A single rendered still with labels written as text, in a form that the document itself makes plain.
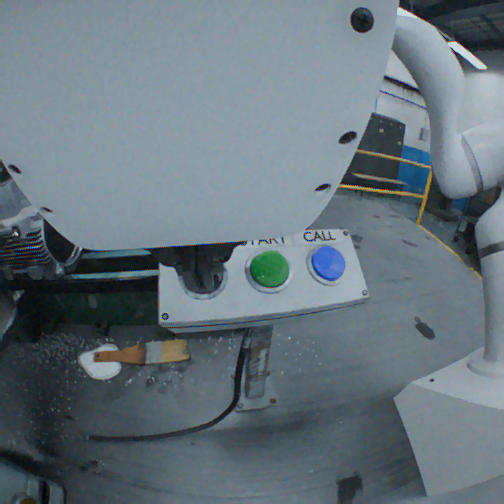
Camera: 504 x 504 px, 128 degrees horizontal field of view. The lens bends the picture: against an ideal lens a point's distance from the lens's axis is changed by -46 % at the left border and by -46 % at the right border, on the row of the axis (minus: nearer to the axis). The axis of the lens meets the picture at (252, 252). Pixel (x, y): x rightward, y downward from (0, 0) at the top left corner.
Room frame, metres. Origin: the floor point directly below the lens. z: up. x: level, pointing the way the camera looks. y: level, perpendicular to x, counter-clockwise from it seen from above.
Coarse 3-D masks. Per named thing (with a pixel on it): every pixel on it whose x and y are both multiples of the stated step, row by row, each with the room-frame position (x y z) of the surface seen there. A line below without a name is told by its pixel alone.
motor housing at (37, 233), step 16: (32, 224) 0.25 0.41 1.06; (48, 224) 0.37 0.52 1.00; (16, 240) 0.23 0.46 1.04; (32, 240) 0.24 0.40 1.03; (48, 240) 0.36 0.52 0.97; (64, 240) 0.36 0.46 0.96; (0, 256) 0.21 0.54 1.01; (16, 256) 0.22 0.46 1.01; (32, 256) 0.23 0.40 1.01; (48, 256) 0.25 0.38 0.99; (64, 256) 0.33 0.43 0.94; (80, 256) 0.35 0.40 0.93; (16, 272) 0.22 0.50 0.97; (64, 272) 0.28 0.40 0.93
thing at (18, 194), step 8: (8, 184) 0.26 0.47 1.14; (16, 184) 0.28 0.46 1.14; (0, 192) 0.25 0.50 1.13; (8, 192) 0.26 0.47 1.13; (16, 192) 0.27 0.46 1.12; (0, 200) 0.25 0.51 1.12; (8, 200) 0.26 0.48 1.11; (16, 200) 0.26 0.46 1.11; (0, 208) 0.25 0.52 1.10; (8, 208) 0.26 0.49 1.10; (16, 208) 0.26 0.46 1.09; (0, 216) 0.25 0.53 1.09; (8, 216) 0.25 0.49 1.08; (16, 216) 0.26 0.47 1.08
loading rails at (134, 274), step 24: (96, 264) 0.36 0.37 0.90; (120, 264) 0.37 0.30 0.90; (144, 264) 0.38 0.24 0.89; (24, 288) 0.23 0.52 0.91; (48, 288) 0.24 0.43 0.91; (72, 288) 0.26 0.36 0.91; (96, 288) 0.27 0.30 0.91; (120, 288) 0.28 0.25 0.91; (144, 288) 0.29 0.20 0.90; (48, 312) 0.23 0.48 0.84; (72, 312) 0.25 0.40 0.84; (96, 312) 0.26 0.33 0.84; (120, 312) 0.28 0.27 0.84; (144, 312) 0.29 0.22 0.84; (168, 336) 0.26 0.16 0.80
